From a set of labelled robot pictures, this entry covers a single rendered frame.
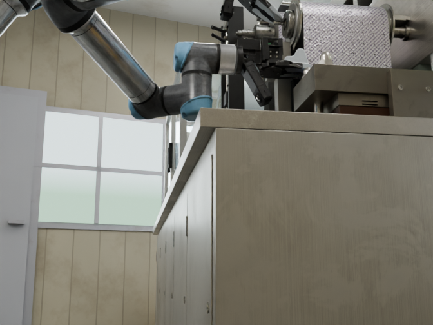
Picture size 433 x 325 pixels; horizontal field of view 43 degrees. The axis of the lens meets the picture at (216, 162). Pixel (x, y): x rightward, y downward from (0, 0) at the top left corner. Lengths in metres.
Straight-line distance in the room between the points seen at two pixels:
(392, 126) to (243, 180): 0.33
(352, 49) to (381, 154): 0.43
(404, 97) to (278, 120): 0.31
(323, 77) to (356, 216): 0.31
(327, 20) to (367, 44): 0.12
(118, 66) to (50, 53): 3.87
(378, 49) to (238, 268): 0.76
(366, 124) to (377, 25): 0.47
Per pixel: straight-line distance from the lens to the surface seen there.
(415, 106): 1.26
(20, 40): 5.16
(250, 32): 1.77
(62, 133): 4.90
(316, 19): 1.50
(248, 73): 1.37
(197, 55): 1.35
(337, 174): 1.10
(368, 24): 1.55
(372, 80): 1.26
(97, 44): 1.24
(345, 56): 1.49
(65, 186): 4.81
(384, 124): 1.17
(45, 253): 4.76
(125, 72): 1.29
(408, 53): 1.64
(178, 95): 1.33
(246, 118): 1.08
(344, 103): 1.23
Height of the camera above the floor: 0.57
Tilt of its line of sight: 12 degrees up
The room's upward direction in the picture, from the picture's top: straight up
